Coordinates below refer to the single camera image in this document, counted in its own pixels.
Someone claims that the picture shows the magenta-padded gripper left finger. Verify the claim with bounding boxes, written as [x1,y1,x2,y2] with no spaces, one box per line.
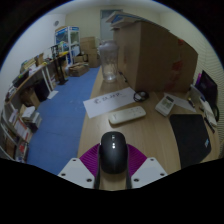
[57,143,102,190]

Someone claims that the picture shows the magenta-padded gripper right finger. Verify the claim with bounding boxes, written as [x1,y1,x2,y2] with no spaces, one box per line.
[125,143,168,190]

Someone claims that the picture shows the black computer mouse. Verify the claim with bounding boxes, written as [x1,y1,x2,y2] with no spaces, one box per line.
[98,131,129,175]

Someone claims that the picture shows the black mouse pad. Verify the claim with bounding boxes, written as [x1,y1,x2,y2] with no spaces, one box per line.
[169,113,212,169]

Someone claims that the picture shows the white remote with buttons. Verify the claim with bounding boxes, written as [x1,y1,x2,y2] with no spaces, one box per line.
[154,94,176,117]

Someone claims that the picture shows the shelf unit with books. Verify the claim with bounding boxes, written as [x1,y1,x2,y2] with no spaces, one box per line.
[0,99,43,163]

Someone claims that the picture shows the white paper sheet with writing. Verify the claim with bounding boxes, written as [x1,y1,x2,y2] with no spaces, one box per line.
[82,87,137,119]

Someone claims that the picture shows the black marker pen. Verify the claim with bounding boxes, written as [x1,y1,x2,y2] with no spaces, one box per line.
[203,116,216,134]

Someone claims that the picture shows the plain white paper sheet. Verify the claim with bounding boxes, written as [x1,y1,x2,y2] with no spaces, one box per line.
[164,92,197,113]

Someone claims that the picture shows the open cardboard box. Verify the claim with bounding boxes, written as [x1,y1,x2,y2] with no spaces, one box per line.
[68,62,90,78]

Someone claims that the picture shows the black monitor screen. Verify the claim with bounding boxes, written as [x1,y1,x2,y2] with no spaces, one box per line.
[196,70,219,111]

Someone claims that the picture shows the clear plastic jar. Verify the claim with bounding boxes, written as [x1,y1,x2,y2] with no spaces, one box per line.
[97,40,120,84]

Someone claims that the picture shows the large brown cardboard box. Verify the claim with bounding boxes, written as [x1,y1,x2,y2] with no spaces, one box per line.
[112,20,199,94]

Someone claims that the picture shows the stacked brown cardboard boxes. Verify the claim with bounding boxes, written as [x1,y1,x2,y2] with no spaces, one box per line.
[79,36,101,69]

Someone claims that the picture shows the blue glass display cabinet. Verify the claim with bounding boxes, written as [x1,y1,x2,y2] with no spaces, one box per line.
[54,26,81,66]

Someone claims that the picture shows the frosted glass door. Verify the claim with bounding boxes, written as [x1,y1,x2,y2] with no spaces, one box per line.
[99,8,124,41]

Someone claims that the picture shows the stack of flat books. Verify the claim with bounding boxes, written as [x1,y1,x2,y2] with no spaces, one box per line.
[105,10,151,29]

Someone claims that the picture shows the cluttered wooden wall desk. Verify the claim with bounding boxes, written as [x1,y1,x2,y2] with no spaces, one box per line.
[6,51,73,101]

